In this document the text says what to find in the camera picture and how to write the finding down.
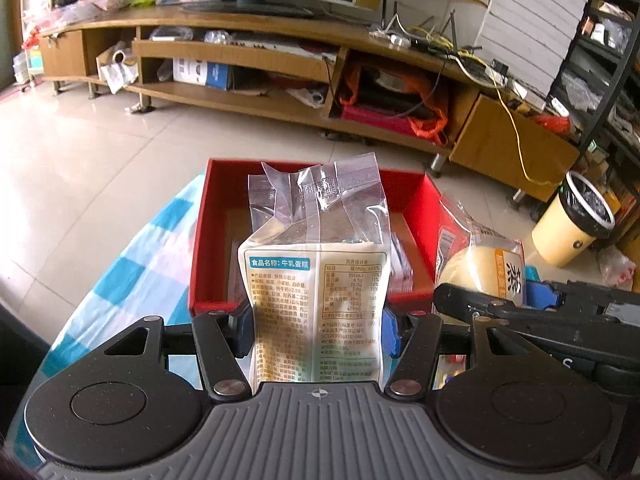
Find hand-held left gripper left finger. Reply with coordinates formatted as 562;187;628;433
101;302;256;404

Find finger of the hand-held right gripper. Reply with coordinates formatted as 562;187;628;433
433;283;531;333
525;280;568;310

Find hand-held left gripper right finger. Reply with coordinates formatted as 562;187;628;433
381;306;543;402

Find pale yellow bun packet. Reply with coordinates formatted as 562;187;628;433
435;210;528;308

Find red yellow snack packet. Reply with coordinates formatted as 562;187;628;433
437;195;473;281

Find clear cake packet white label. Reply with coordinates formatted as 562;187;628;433
237;159;392;395

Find red cardboard box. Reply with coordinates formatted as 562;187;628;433
187;158;443;317

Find yellow trash bin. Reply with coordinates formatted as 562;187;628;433
531;170;616;268

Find clear pink printed packet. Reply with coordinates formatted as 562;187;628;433
390;230;416;296

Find white plastic bag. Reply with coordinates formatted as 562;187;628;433
597;245;637;291

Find blue white checked tablecloth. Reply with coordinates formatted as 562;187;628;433
10;172;543;466

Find red plastic bag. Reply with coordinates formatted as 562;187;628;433
530;112;573;136

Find orange plastic bag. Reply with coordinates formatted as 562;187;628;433
337;67;451;146

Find black storage rack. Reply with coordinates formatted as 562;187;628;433
547;0;640;241

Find white power strip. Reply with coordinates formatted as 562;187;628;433
500;77;571;116

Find pink flat box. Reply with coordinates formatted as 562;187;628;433
340;102;426;133

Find blue white carton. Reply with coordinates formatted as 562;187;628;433
172;57;233;92

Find black router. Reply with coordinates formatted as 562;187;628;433
385;2;466;53

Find white foam boards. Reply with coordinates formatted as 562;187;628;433
472;0;601;98

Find crumpled paper sheet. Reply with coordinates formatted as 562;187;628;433
97;45;141;93

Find wooden TV stand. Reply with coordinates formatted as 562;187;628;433
37;5;581;203

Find white plastic drawer cart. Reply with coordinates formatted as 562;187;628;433
12;45;43;91

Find pile of plastic bags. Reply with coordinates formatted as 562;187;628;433
20;0;156;36

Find yellow cable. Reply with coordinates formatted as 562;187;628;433
420;0;566;186

